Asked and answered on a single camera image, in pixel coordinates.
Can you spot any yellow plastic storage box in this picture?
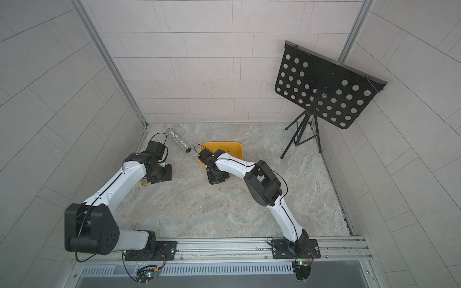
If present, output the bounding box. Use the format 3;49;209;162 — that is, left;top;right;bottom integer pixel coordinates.
200;142;243;160

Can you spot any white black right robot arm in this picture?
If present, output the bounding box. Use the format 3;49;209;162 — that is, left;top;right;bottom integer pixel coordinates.
198;149;309;253

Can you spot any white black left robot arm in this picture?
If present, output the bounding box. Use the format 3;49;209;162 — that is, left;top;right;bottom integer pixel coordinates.
64;153;172;260

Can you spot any glittery silver tube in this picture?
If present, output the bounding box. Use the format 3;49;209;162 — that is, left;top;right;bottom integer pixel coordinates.
166;128;192;153

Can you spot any left circuit board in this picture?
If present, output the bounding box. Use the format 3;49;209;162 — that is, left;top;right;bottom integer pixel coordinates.
136;265;160;286

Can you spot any circuit board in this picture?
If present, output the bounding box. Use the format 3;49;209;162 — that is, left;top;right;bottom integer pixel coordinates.
292;261;312;282
136;265;160;286

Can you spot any right circuit board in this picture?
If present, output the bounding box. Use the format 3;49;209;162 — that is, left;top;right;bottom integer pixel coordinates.
292;261;312;282

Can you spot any black music stand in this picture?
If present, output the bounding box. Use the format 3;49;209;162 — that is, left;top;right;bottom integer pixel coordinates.
274;41;387;146

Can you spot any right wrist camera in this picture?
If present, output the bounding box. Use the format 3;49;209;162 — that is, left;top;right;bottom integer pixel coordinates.
198;149;213;166

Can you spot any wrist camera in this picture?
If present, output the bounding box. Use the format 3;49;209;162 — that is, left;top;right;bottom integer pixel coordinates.
198;149;213;166
145;141;168;163

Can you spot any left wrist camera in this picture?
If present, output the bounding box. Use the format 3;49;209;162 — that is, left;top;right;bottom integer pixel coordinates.
145;141;168;163

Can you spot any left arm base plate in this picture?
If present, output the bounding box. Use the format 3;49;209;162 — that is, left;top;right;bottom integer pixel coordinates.
124;241;178;262

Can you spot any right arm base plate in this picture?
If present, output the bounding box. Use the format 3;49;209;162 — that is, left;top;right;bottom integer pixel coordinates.
267;238;321;260

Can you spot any aluminium mounting rail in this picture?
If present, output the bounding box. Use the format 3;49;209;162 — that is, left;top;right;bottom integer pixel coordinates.
71;236;372;267

